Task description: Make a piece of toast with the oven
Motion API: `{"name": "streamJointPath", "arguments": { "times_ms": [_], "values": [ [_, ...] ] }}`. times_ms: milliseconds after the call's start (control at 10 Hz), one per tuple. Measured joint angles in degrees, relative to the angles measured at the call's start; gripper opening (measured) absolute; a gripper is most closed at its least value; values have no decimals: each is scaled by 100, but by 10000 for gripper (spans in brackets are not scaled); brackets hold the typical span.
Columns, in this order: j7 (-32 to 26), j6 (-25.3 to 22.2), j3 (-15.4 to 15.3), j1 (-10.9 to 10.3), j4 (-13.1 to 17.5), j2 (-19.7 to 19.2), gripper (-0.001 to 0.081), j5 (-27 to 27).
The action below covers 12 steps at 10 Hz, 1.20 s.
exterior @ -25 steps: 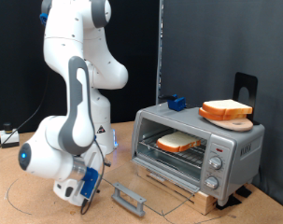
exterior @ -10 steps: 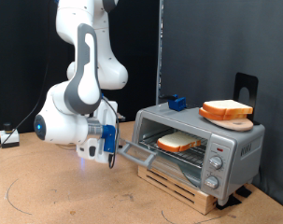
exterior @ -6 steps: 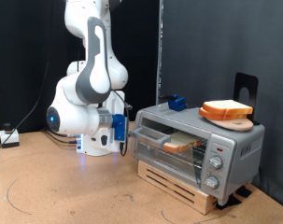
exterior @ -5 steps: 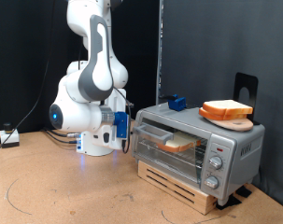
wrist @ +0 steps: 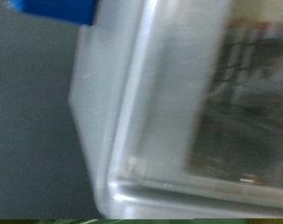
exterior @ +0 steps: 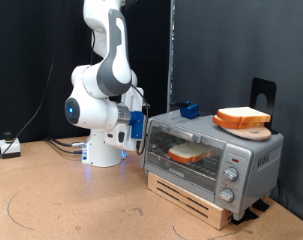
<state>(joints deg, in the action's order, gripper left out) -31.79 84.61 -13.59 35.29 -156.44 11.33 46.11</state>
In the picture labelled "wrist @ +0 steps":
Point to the blue spatula grip block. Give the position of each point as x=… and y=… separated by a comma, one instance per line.
x=60, y=9

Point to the white bread slice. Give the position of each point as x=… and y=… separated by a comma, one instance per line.
x=259, y=12

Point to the silver toaster oven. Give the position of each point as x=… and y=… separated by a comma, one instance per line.
x=97, y=93

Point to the metal oven rack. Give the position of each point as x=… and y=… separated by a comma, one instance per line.
x=240, y=68

